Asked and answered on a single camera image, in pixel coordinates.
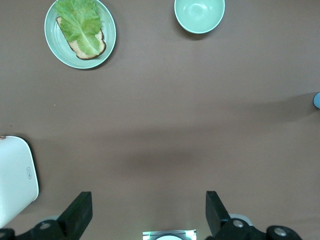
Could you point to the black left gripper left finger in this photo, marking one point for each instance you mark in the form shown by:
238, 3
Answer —
77, 212

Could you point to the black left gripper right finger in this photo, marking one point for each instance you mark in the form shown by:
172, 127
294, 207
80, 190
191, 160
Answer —
216, 212

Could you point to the blue cup holding paper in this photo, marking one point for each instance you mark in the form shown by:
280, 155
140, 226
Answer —
317, 100

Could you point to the white toaster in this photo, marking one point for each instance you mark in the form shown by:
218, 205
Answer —
15, 180

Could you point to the brown bread slice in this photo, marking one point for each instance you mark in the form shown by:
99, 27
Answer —
100, 48

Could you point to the light green plate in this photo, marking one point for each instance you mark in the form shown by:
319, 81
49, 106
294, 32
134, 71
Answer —
108, 30

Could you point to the green lettuce leaf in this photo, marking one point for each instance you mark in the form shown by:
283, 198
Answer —
80, 25

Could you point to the light green bowl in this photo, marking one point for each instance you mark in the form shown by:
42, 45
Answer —
200, 15

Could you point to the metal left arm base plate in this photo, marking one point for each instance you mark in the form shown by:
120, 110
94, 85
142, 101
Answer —
148, 233

